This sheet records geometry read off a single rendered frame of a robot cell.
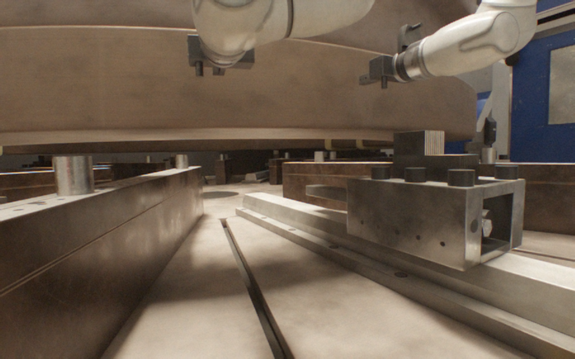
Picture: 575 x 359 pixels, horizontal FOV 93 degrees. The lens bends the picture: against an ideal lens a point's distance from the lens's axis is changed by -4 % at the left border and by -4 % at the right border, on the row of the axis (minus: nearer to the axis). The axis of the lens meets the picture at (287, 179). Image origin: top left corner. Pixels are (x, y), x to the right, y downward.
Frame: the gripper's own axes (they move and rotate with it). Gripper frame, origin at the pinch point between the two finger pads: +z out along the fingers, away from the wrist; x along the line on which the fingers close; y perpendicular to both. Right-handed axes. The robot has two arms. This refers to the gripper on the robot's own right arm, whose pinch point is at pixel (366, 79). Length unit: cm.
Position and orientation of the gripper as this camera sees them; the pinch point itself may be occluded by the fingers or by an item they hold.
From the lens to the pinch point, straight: 91.4
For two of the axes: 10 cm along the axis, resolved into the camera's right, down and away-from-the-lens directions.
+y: 0.2, 10.0, 0.9
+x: 9.0, -0.6, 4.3
